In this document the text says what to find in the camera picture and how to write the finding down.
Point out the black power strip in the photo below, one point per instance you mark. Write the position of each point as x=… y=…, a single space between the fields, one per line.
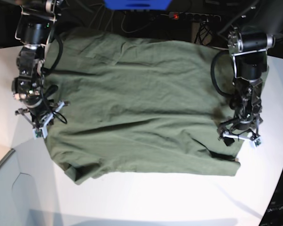
x=193 y=17

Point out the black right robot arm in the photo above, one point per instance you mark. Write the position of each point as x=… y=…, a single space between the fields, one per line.
x=35 y=30

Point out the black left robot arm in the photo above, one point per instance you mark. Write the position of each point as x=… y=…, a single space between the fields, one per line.
x=252 y=32

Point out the blue plastic box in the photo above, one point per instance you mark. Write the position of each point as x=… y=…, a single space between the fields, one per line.
x=137 y=4

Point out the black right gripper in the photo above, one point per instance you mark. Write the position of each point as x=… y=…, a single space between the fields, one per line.
x=34 y=110

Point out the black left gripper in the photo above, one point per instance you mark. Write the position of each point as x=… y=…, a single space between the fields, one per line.
x=236 y=127

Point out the green t-shirt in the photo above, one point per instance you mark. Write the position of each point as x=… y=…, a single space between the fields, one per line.
x=137 y=105

